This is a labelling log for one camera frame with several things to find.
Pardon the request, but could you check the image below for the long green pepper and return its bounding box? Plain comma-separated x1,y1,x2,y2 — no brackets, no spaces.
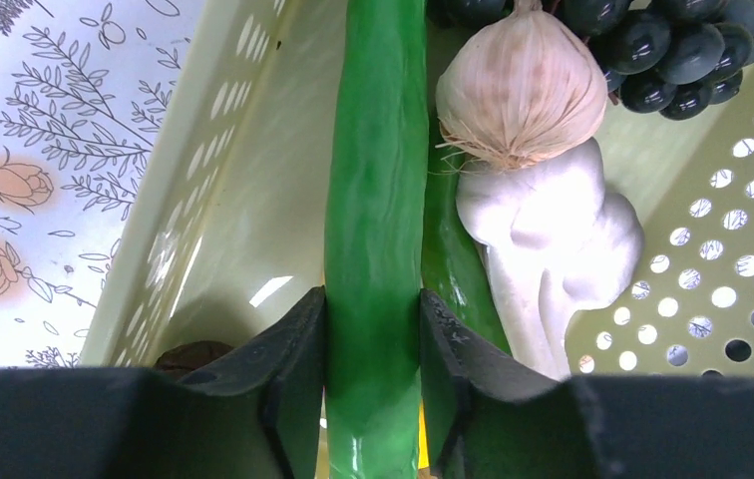
324,1,429,478

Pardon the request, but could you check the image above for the garlic bulb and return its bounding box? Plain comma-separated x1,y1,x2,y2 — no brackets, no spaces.
435,1,607,170

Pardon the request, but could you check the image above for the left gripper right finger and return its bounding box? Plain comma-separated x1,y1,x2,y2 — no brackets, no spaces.
419,289,754,478

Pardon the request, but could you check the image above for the small dark green pepper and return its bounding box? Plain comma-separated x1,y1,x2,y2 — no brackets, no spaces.
421,113,511,354

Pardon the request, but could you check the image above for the yellow banana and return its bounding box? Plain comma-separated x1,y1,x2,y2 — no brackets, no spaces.
417,403,430,470

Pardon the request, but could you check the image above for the brown nut in basket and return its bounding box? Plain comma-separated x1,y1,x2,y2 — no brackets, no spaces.
153,340,233,380

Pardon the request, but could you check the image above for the white mushroom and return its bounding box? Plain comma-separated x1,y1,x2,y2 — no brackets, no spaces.
456,138,645,380

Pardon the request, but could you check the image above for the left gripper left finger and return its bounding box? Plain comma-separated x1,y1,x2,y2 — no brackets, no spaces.
0,287,326,478

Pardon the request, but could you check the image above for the light green plastic basket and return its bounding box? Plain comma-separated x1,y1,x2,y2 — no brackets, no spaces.
82,1,754,375

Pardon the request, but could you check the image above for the black grape bunch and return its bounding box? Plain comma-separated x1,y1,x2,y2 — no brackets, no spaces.
444,1,754,120

